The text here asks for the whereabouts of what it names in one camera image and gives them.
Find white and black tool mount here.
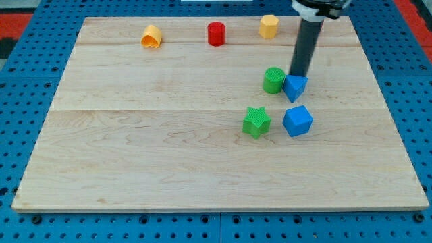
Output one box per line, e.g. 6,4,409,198
292,0,351,22

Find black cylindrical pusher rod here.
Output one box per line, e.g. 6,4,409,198
289,19,323,76

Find blue triangle block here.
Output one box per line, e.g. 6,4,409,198
282,75,308,103

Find green star block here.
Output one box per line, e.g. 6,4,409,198
242,107,271,139

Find yellow hexagon block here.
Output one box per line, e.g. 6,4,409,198
259,15,279,39

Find green cylinder block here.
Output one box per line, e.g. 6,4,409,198
263,67,286,94

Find blue cube block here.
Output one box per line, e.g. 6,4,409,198
283,105,313,137

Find red cylinder block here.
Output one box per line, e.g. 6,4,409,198
207,22,225,47

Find wooden board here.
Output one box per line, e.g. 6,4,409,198
12,17,429,213

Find yellow heart block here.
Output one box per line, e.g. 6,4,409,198
140,24,162,48

